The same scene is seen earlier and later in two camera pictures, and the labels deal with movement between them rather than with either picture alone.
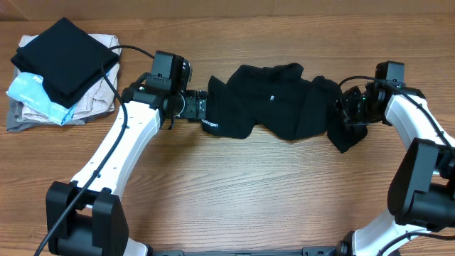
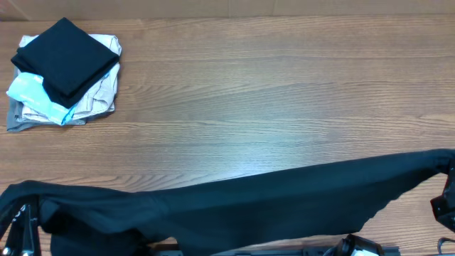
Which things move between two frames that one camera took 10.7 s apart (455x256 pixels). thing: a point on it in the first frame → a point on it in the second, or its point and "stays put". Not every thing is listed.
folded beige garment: (99, 99) stays put
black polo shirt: (276, 102) → (330, 198)
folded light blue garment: (27, 87) stays put
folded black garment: (67, 58) stays put
